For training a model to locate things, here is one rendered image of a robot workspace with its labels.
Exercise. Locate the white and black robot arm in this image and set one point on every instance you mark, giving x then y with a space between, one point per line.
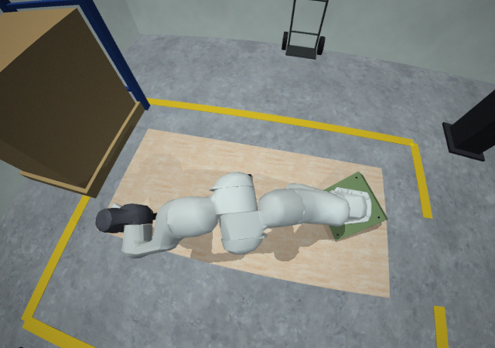
241 232

